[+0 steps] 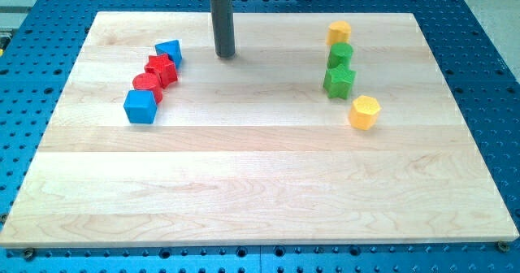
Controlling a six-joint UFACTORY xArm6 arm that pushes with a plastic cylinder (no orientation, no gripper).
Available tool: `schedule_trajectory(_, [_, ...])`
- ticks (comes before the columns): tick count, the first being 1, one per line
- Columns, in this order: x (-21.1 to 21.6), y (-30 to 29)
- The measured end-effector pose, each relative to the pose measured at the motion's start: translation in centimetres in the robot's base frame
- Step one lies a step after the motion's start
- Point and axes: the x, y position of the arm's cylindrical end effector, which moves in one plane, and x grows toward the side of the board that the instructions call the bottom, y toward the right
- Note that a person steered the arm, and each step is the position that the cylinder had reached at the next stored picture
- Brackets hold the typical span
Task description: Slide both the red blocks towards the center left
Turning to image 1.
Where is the light wooden board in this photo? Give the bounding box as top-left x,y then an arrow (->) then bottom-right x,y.
1,11 -> 518,249

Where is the blue perforated table plate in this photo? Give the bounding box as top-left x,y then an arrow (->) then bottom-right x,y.
1,0 -> 519,272

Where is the blue cube block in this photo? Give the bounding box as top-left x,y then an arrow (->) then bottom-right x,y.
123,90 -> 157,124

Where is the green star block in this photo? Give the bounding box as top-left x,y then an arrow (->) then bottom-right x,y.
323,64 -> 357,99

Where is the yellow hexagon block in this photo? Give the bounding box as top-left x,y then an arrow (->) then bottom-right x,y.
349,95 -> 381,130

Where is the blue triangle block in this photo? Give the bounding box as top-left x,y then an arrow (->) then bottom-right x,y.
155,40 -> 183,68

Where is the red cylinder block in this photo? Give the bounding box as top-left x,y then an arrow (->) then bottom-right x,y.
132,72 -> 163,104

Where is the red star block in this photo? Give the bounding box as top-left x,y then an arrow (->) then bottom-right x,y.
144,54 -> 178,89

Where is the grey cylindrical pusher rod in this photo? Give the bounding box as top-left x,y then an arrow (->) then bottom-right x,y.
210,0 -> 236,59

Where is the yellow rounded block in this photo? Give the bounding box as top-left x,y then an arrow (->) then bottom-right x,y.
326,20 -> 352,46

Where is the green cylinder block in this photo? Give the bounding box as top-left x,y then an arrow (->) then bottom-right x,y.
327,42 -> 353,68

